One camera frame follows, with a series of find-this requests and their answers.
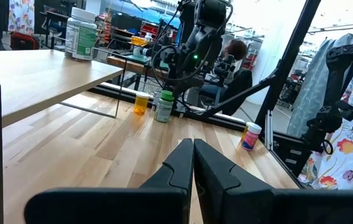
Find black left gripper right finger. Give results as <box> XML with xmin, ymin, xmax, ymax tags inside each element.
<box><xmin>194</xmin><ymin>139</ymin><xmax>353</xmax><ymax>224</ymax></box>

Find person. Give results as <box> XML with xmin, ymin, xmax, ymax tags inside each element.
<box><xmin>200</xmin><ymin>39</ymin><xmax>249</xmax><ymax>105</ymax></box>

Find red black bag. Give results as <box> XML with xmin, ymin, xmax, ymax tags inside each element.
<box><xmin>10</xmin><ymin>32</ymin><xmax>40</xmax><ymax>51</ymax></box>

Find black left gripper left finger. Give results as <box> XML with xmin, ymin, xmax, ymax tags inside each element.
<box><xmin>24</xmin><ymin>138</ymin><xmax>194</xmax><ymax>224</ymax></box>

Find black office chair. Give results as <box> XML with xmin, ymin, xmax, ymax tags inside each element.
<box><xmin>221</xmin><ymin>68</ymin><xmax>254</xmax><ymax>116</ymax></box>

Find wooden side table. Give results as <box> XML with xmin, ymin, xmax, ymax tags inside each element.
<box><xmin>106</xmin><ymin>55</ymin><xmax>168</xmax><ymax>91</ymax></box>

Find green cap medicine bottle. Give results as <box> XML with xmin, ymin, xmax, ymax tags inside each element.
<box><xmin>154</xmin><ymin>90</ymin><xmax>175</xmax><ymax>123</ymax></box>

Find wooden shelf black metal legs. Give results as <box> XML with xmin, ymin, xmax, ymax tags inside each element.
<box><xmin>0</xmin><ymin>49</ymin><xmax>128</xmax><ymax>224</ymax></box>

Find grey-blue curtain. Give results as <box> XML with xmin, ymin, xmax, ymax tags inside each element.
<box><xmin>287</xmin><ymin>32</ymin><xmax>353</xmax><ymax>147</ymax></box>

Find pink medicine bottle white cap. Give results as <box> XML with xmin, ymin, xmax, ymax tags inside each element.
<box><xmin>241</xmin><ymin>122</ymin><xmax>262</xmax><ymax>151</ymax></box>

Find yellow plastic bin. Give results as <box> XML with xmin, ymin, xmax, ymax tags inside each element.
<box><xmin>131</xmin><ymin>35</ymin><xmax>150</xmax><ymax>48</ymax></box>

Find large green label bottle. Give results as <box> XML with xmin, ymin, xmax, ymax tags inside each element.
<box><xmin>64</xmin><ymin>7</ymin><xmax>98</xmax><ymax>62</ymax></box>

